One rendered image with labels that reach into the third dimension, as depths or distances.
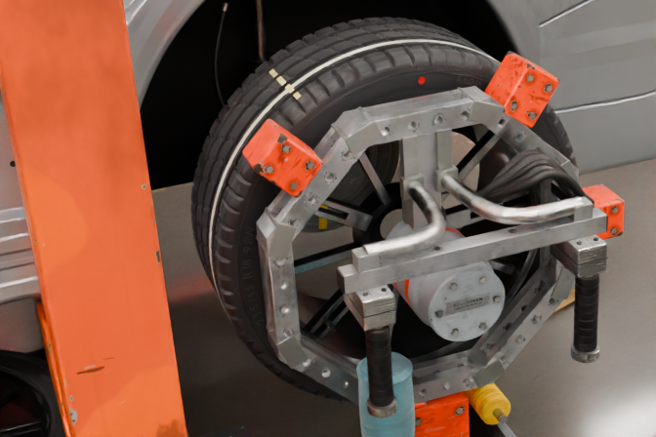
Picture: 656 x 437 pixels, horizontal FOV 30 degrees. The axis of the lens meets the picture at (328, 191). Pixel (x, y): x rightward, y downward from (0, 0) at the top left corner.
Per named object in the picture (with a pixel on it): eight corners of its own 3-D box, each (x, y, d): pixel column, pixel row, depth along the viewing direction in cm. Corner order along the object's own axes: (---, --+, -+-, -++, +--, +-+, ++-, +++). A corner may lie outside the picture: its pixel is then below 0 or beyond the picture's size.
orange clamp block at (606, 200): (555, 228, 215) (600, 218, 217) (578, 248, 208) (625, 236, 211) (556, 192, 212) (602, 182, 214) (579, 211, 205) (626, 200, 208)
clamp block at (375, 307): (374, 295, 183) (373, 263, 180) (397, 324, 175) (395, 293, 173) (343, 301, 181) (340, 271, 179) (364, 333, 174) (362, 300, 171)
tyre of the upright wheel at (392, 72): (360, 396, 247) (585, 153, 241) (405, 465, 227) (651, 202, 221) (111, 223, 213) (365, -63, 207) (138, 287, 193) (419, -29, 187)
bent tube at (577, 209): (532, 169, 200) (533, 109, 195) (593, 218, 183) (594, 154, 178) (433, 191, 195) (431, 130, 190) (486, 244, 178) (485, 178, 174)
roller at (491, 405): (450, 344, 244) (449, 320, 241) (517, 428, 219) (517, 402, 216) (423, 351, 242) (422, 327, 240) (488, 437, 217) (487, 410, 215)
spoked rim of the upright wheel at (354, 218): (361, 350, 242) (535, 161, 237) (406, 416, 222) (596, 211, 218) (174, 215, 217) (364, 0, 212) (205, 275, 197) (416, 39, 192)
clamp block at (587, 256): (577, 246, 192) (578, 216, 189) (607, 272, 184) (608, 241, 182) (548, 253, 190) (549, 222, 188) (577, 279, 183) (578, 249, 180)
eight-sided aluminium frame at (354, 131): (557, 344, 224) (562, 65, 200) (576, 363, 219) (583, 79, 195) (274, 418, 210) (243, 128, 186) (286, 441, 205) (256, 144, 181)
